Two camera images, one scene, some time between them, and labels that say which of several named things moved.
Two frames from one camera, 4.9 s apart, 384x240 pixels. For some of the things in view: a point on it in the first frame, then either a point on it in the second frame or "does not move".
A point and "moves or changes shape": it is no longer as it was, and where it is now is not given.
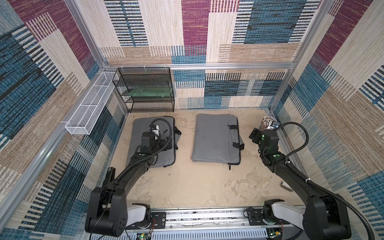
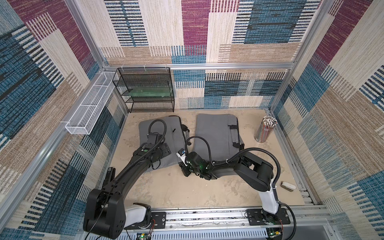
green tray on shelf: [149, 92] does not move
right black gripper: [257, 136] -> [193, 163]
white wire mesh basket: [81, 121] does not move
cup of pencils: [268, 122] does not move
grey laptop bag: [166, 158] moves or changes shape
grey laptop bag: [216, 139] does not move
